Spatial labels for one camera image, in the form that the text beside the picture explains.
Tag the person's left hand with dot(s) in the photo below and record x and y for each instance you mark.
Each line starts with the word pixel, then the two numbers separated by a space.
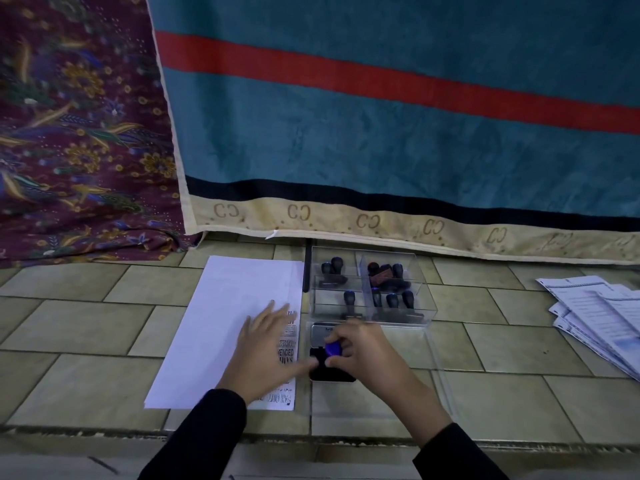
pixel 260 354

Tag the person's right forearm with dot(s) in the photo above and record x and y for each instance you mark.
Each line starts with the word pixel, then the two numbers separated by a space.
pixel 445 444

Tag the person's right fingers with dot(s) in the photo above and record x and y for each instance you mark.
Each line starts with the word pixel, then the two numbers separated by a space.
pixel 355 339

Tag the clear plastic compartment box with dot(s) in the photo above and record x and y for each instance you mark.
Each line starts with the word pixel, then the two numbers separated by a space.
pixel 367 304

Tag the pile of printed forms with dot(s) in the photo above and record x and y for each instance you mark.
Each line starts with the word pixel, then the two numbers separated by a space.
pixel 600 314

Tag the person's left thumb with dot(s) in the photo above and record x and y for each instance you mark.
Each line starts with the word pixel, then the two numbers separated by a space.
pixel 302 367

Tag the blue knob rubber stamp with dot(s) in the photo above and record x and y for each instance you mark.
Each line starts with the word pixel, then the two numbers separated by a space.
pixel 333 349

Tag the person's right hand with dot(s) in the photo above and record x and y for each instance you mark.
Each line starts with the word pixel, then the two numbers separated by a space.
pixel 370 359

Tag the white stamped paper sheet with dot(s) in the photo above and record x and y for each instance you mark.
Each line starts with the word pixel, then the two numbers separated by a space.
pixel 220 324

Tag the maroon floral cloth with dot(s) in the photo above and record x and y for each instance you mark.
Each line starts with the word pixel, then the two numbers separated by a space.
pixel 80 134

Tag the black ink pad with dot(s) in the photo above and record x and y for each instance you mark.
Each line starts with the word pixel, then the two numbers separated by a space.
pixel 320 375

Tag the person's left forearm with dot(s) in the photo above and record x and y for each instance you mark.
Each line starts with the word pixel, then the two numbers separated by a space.
pixel 200 439

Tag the teal blanket with red stripe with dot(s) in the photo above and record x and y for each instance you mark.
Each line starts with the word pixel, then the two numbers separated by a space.
pixel 400 129

